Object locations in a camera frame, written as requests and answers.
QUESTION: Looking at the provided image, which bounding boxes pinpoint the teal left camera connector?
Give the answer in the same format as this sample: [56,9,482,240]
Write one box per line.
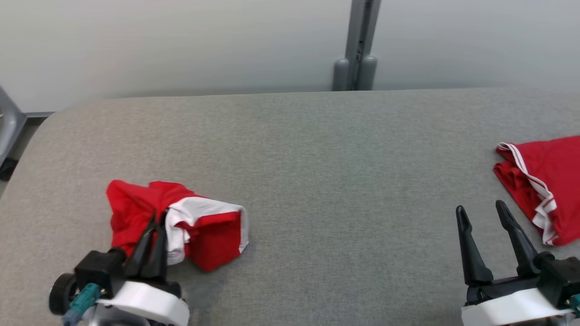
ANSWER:
[62,283,102,326]

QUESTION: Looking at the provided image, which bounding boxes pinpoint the grey metal partition post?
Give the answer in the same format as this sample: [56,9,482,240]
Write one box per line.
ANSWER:
[332,0,382,91]

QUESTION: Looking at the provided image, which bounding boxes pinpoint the red white sports shorts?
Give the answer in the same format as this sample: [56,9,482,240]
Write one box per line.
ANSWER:
[106,180,250,273]

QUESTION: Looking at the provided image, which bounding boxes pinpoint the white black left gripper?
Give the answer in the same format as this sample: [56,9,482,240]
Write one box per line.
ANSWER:
[93,208,191,326]

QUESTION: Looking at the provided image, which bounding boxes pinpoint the grey metal frame leg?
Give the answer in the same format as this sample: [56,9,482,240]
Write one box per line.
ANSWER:
[0,85,56,182]

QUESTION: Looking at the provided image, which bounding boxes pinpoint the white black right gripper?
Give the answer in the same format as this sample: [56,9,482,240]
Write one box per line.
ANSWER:
[455,200,577,326]

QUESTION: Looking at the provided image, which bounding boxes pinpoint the red white basketball jersey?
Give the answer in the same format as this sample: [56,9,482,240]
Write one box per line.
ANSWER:
[493,136,580,247]

